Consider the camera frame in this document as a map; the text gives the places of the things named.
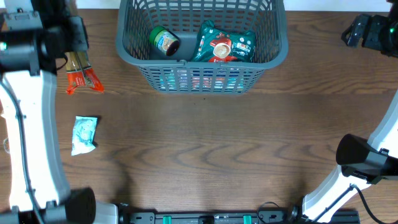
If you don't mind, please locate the red spaghetti pasta package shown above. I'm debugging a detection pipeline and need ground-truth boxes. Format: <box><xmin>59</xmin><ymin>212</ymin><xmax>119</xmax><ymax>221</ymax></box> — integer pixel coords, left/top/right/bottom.
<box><xmin>66</xmin><ymin>52</ymin><xmax>104</xmax><ymax>95</ymax></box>

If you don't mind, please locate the teal small packet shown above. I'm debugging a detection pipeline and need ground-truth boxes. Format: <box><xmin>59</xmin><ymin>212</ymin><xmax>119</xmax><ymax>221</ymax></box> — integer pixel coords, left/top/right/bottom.
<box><xmin>71</xmin><ymin>116</ymin><xmax>98</xmax><ymax>156</ymax></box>

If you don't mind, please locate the green lid jar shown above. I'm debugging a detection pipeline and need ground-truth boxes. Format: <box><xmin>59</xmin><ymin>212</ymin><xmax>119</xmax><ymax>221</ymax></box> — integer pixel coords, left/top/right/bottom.
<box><xmin>149</xmin><ymin>26</ymin><xmax>180</xmax><ymax>56</ymax></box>

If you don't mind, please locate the Kleenex tissue multipack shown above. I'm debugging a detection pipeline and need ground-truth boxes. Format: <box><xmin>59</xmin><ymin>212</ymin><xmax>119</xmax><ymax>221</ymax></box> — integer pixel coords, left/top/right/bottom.
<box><xmin>152</xmin><ymin>69</ymin><xmax>249</xmax><ymax>93</ymax></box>

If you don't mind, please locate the green Nescafe coffee bag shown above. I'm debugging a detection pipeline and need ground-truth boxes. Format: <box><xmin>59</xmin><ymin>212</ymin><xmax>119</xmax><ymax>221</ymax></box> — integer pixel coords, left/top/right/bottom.
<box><xmin>190</xmin><ymin>20</ymin><xmax>256</xmax><ymax>63</ymax></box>

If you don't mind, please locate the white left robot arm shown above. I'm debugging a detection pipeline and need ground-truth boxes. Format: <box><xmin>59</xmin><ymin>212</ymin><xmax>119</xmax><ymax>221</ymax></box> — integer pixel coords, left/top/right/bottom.
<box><xmin>1</xmin><ymin>0</ymin><xmax>120</xmax><ymax>223</ymax></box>

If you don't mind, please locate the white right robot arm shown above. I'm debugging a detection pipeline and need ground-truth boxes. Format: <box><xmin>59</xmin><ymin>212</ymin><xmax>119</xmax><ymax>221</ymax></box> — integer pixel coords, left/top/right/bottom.
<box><xmin>301</xmin><ymin>1</ymin><xmax>397</xmax><ymax>223</ymax></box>

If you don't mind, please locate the grey plastic basket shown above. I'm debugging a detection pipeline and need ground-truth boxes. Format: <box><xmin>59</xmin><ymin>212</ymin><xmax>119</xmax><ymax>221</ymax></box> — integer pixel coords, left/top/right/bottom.
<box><xmin>116</xmin><ymin>0</ymin><xmax>289</xmax><ymax>94</ymax></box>

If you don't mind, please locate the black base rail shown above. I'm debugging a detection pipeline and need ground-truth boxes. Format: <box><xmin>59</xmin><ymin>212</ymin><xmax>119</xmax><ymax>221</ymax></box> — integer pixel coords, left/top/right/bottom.
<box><xmin>118</xmin><ymin>205</ymin><xmax>361</xmax><ymax>224</ymax></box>

